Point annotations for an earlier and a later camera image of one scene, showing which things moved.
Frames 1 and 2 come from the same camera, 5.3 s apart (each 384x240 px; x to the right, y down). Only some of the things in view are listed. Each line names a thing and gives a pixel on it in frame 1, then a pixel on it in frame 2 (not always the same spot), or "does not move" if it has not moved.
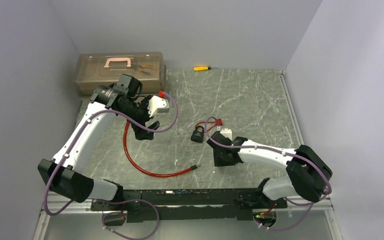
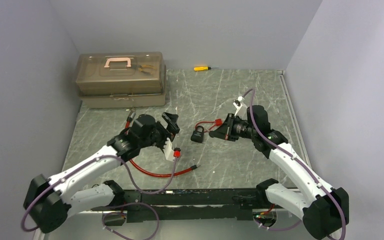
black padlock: (197, 136) does not move
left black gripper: (142, 127) → (165, 130)
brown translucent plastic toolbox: (97, 69) does not move
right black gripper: (221, 149) → (228, 127)
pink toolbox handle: (118, 59) does not move
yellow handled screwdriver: (201, 68) does not move
